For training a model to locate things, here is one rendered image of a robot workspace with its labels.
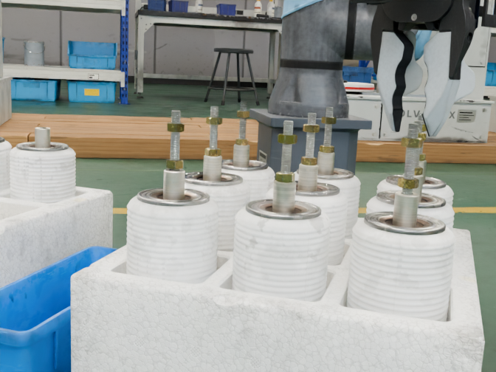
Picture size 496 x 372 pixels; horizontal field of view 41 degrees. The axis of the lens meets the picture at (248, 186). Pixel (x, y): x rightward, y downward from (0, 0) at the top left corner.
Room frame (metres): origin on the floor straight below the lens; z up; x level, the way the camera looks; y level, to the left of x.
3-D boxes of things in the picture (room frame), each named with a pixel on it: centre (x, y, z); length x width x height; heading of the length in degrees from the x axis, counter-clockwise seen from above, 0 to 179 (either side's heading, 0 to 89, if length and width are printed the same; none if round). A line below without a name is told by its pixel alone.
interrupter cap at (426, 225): (0.60, -0.15, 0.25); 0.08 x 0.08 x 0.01
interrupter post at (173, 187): (0.67, 0.08, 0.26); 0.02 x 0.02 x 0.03
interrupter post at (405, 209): (0.60, -0.15, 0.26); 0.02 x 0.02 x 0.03
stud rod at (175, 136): (0.67, 0.08, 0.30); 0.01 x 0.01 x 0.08
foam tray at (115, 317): (0.75, -0.07, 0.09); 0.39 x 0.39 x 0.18; 74
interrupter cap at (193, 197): (0.67, 0.08, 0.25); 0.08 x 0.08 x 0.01
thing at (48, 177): (0.98, 0.31, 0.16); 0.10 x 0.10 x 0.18
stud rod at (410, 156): (0.60, -0.15, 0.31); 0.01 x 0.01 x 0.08
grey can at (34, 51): (5.15, 1.70, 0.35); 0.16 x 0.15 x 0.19; 102
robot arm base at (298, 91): (1.23, -0.11, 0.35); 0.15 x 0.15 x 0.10
